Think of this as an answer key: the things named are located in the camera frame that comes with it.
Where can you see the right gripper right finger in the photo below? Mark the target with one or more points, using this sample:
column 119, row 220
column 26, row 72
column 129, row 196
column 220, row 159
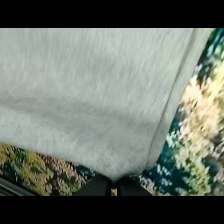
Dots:
column 130, row 188

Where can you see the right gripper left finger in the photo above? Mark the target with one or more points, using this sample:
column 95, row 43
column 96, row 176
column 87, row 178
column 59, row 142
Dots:
column 97, row 187

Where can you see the beige shirt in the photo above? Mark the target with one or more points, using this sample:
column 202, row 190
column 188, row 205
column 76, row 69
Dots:
column 90, row 96

